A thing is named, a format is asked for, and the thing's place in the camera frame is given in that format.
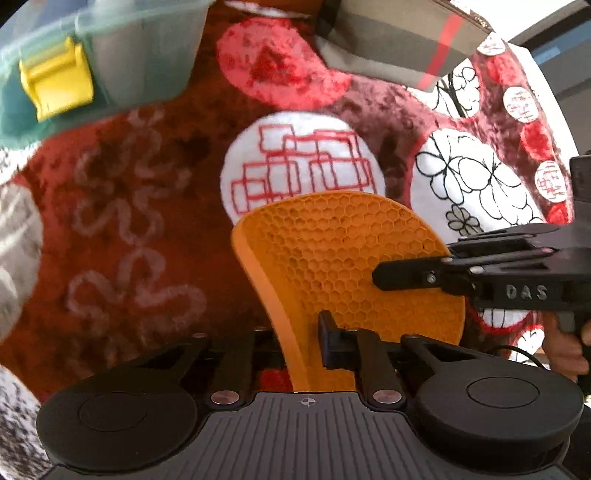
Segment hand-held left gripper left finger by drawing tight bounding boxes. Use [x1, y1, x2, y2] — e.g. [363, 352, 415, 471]
[111, 325, 296, 411]

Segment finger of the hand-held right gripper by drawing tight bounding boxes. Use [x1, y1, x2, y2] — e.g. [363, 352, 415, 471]
[445, 224, 574, 260]
[372, 256, 474, 297]

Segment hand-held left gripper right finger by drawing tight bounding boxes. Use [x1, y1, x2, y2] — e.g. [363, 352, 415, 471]
[318, 310, 467, 411]

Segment orange honeycomb silicone mat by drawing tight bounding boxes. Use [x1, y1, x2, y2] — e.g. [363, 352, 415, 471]
[231, 191, 467, 393]

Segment person's right hand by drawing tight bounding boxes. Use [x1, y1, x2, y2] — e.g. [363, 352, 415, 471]
[544, 318, 591, 384]

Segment red floral printed blanket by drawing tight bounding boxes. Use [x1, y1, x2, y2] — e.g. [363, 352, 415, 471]
[0, 0, 583, 474]

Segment brown plaid zipper pouch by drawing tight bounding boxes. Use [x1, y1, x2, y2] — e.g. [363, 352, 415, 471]
[314, 0, 495, 93]

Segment clear storage box yellow latches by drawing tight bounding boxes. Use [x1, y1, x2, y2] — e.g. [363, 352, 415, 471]
[0, 0, 211, 148]

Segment black cable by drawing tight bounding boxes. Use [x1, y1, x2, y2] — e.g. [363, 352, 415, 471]
[489, 344, 550, 370]

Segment black strap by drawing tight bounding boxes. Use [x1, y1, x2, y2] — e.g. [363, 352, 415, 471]
[443, 76, 467, 121]

